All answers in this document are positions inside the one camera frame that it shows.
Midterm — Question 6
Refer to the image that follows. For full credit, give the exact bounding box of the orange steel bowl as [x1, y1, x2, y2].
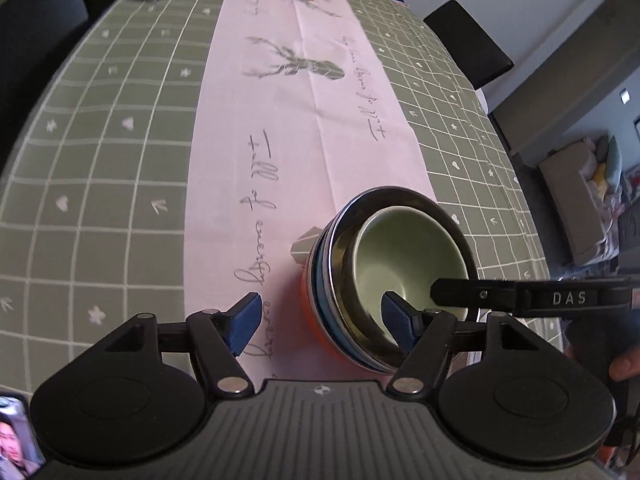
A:
[299, 230, 391, 372]

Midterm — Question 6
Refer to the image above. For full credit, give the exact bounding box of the person's right hand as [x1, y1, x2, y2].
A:
[609, 352, 640, 382]

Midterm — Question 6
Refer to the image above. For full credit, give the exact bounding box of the green ceramic bowl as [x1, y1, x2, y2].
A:
[349, 207, 471, 357]

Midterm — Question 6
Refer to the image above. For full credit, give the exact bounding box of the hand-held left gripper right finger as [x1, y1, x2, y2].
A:
[380, 291, 549, 399]

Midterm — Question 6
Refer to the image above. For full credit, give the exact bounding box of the black chair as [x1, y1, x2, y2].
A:
[0, 0, 91, 128]
[423, 0, 515, 92]

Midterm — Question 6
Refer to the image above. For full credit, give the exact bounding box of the blue steel bowl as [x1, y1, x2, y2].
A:
[310, 186, 480, 375]

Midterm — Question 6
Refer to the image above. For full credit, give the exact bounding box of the smartphone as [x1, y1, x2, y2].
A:
[0, 393, 47, 479]

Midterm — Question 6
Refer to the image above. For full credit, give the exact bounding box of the teal cushion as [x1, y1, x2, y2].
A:
[605, 134, 624, 192]

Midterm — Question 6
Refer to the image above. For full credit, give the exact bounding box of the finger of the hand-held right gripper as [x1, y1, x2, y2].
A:
[430, 278, 519, 319]

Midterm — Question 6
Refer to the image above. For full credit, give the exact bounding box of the beige sofa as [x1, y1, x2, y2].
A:
[537, 137, 622, 267]

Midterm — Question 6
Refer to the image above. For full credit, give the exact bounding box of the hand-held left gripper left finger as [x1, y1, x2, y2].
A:
[96, 292, 264, 398]

